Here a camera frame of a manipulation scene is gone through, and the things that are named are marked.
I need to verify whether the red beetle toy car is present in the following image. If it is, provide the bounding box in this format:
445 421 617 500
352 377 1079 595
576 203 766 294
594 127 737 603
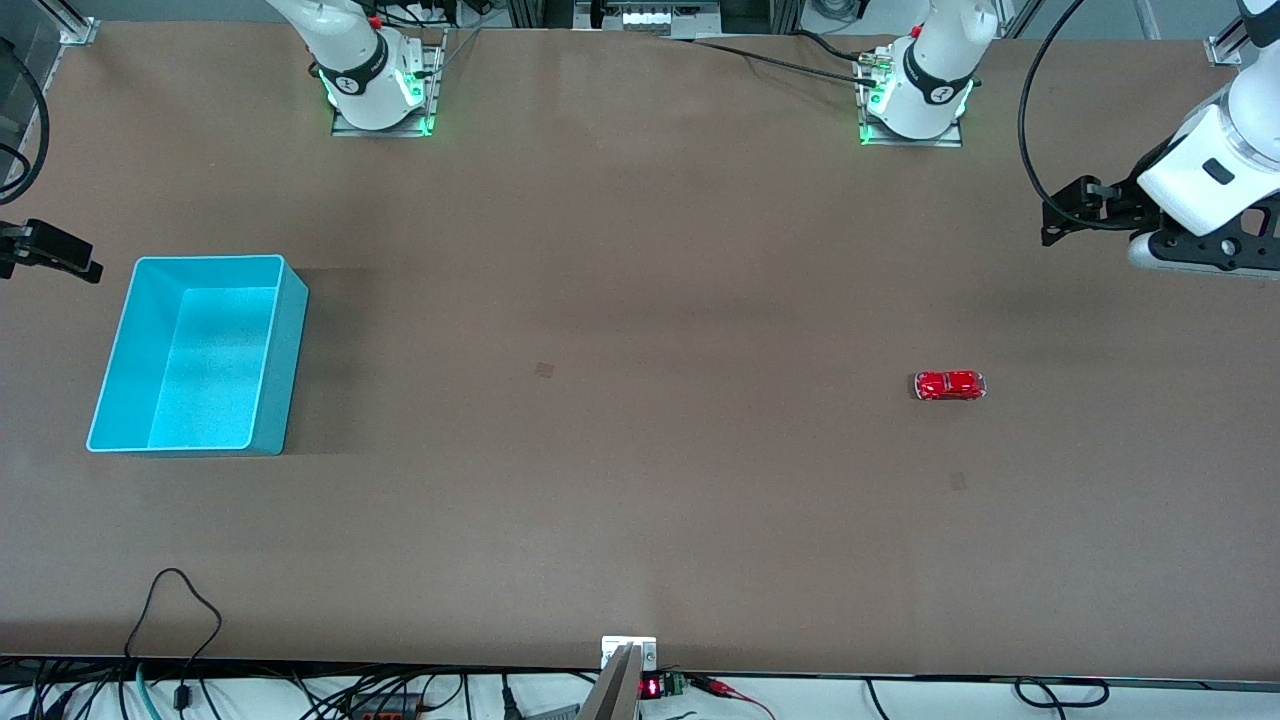
914 370 988 402

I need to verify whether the blue plastic box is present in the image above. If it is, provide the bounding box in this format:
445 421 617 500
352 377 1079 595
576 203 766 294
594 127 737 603
86 255 309 457

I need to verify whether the dark grey panel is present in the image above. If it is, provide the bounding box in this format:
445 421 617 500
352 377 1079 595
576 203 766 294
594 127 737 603
0 18 63 136

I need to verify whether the black device with white lights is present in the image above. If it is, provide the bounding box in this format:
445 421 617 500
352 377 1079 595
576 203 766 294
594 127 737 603
575 0 721 36

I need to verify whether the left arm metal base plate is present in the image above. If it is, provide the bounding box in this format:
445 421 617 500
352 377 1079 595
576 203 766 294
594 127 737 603
858 40 964 149

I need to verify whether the black base power cable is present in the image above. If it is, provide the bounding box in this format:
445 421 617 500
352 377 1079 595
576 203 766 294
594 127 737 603
655 30 886 89

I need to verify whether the thin black looped cable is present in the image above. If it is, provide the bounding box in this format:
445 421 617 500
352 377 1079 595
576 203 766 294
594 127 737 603
123 568 223 713

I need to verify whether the black coiled cable loop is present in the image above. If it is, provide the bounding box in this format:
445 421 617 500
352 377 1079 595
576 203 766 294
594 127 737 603
1013 678 1111 709

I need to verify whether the red clip lead wire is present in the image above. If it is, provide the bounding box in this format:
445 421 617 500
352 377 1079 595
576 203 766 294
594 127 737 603
690 675 776 720

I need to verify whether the aluminium camera mount post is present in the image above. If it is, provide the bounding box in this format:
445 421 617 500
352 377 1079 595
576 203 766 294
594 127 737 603
580 636 658 720

